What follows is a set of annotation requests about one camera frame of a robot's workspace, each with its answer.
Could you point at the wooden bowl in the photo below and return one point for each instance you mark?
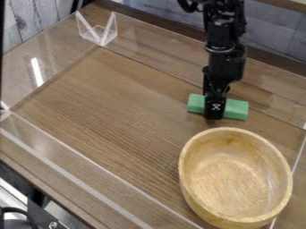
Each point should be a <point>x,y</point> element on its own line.
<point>234,177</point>

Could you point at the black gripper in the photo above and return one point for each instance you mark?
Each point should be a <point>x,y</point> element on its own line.
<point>225,69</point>

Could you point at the clear acrylic corner bracket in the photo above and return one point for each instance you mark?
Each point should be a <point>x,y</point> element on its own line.
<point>99,35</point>

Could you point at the green rectangular block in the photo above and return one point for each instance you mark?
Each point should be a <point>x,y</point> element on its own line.
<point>236,109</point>

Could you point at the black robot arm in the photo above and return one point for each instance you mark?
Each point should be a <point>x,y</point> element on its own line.
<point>225,25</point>

